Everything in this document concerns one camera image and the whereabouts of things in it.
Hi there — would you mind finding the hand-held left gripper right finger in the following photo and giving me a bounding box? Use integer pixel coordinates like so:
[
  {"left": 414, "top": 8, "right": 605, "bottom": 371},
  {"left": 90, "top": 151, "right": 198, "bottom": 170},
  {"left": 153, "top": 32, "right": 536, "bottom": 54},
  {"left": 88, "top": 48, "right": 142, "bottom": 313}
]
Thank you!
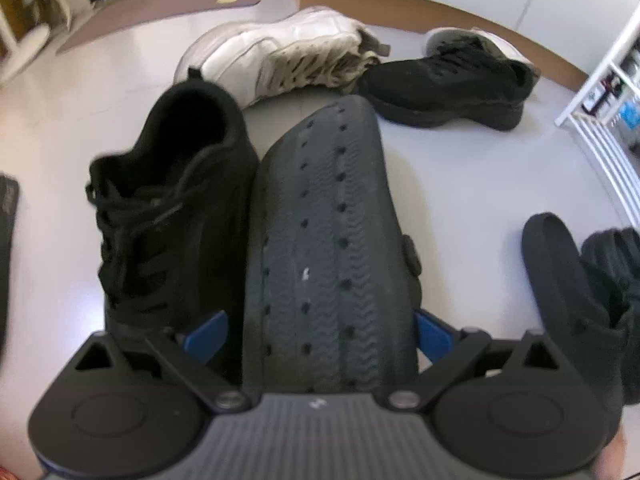
[{"left": 385, "top": 309, "right": 581, "bottom": 415}]

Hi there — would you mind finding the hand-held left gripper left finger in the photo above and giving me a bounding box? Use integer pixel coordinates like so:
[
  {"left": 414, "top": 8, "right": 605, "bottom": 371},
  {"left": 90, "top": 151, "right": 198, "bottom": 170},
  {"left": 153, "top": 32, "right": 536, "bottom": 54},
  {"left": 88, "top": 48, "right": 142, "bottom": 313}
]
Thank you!
[{"left": 72, "top": 310, "right": 251, "bottom": 415}]

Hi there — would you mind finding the black lace-up sneaker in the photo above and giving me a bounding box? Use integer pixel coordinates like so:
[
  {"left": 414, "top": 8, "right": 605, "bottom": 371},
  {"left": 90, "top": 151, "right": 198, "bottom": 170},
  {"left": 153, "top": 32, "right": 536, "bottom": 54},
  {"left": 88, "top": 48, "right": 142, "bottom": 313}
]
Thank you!
[
  {"left": 357, "top": 42, "right": 542, "bottom": 132},
  {"left": 85, "top": 80, "right": 261, "bottom": 386}
]

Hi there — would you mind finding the black knit clog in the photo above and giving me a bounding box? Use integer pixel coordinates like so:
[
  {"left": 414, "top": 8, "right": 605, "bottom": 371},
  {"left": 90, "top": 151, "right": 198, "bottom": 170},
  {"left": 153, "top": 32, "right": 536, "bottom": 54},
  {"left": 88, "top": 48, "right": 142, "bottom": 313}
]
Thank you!
[
  {"left": 242, "top": 95, "right": 423, "bottom": 396},
  {"left": 520, "top": 212, "right": 632, "bottom": 408}
]

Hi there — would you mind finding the white shoe rack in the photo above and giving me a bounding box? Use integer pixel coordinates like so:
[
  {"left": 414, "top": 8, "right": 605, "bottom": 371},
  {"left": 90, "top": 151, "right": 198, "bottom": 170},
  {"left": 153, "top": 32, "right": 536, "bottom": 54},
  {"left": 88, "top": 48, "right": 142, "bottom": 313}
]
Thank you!
[{"left": 555, "top": 25, "right": 640, "bottom": 221}]

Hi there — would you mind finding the white lace-up sneaker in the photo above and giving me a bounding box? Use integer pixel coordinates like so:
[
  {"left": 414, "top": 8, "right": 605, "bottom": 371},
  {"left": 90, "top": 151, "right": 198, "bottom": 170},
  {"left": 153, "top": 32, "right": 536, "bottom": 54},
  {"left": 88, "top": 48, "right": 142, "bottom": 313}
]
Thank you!
[
  {"left": 172, "top": 6, "right": 391, "bottom": 110},
  {"left": 425, "top": 26, "right": 538, "bottom": 68}
]

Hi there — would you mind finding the black slide sandal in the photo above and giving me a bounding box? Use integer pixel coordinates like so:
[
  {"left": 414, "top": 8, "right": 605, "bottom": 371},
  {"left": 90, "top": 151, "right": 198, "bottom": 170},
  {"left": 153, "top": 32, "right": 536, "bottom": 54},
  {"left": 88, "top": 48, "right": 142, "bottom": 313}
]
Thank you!
[{"left": 0, "top": 175, "right": 21, "bottom": 351}]

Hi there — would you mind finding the clear water bottle blue label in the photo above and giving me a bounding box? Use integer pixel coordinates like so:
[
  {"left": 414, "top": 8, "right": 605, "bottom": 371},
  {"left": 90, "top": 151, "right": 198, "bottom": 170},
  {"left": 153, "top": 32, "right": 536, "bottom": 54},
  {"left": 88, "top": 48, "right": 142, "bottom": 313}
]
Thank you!
[{"left": 612, "top": 95, "right": 640, "bottom": 133}]

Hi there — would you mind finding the brown doormat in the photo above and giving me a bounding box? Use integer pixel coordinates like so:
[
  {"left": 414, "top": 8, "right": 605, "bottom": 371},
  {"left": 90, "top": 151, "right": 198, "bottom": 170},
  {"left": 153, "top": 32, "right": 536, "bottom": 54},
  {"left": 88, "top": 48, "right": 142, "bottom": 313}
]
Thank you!
[{"left": 55, "top": 0, "right": 266, "bottom": 56}]

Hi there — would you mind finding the white standing fan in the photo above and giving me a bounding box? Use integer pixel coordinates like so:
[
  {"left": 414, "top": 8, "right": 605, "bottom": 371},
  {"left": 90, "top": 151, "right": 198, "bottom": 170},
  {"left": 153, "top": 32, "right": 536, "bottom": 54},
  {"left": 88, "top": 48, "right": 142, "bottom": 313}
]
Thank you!
[{"left": 0, "top": 22, "right": 51, "bottom": 86}]

